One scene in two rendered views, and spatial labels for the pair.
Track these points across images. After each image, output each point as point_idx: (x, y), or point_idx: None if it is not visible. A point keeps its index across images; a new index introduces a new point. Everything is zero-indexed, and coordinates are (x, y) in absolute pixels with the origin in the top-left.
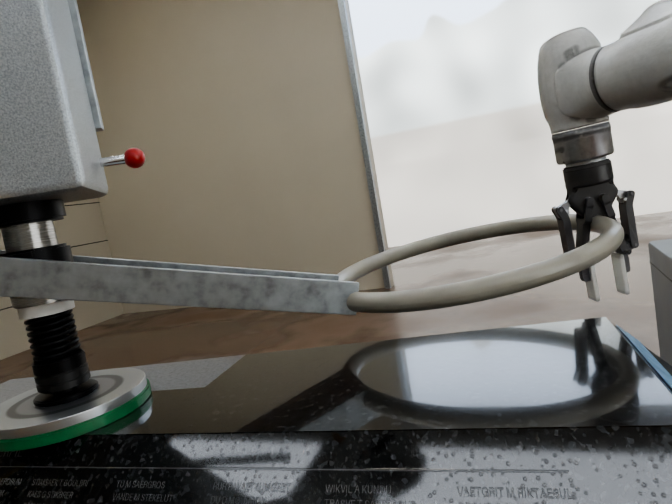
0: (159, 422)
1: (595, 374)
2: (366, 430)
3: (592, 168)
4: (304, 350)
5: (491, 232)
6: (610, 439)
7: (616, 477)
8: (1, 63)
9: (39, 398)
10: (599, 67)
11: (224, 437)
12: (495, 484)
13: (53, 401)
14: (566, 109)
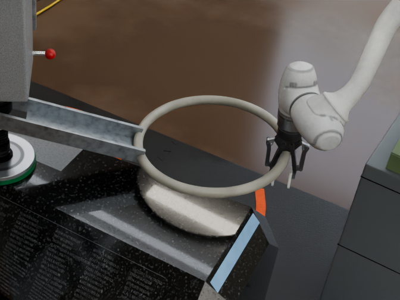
0: (39, 191)
1: (205, 244)
2: (113, 236)
3: (286, 134)
4: (113, 159)
5: (252, 112)
6: (181, 274)
7: (175, 284)
8: (3, 54)
9: None
10: (293, 107)
11: (63, 214)
12: (143, 271)
13: None
14: (281, 106)
